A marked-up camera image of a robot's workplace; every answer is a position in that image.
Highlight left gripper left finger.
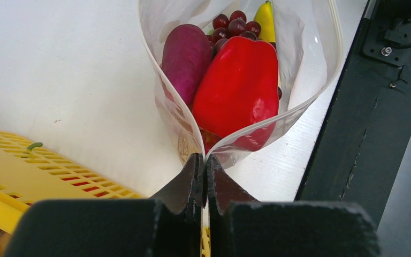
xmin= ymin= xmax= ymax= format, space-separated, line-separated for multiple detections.
xmin=150 ymin=153 xmax=204 ymax=256

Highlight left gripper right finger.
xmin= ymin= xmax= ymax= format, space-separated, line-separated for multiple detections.
xmin=206 ymin=154 xmax=257 ymax=256

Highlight red bell pepper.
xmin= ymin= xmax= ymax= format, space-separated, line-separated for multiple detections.
xmin=192 ymin=36 xmax=279 ymax=152

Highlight clear zip top bag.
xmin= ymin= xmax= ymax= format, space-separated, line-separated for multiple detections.
xmin=139 ymin=1 xmax=342 ymax=167

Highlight purple sweet potato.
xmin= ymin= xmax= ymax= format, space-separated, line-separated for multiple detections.
xmin=161 ymin=24 xmax=212 ymax=106

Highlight dark purple grapes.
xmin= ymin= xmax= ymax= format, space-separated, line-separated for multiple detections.
xmin=202 ymin=10 xmax=281 ymax=104

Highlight yellow banana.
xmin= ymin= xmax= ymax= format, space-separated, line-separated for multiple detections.
xmin=253 ymin=1 xmax=276 ymax=42

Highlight green chili pepper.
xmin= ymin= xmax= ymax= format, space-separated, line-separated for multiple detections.
xmin=26 ymin=142 xmax=43 ymax=151

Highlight yellow plastic basket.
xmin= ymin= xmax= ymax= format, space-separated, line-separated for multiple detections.
xmin=0 ymin=131 xmax=211 ymax=256

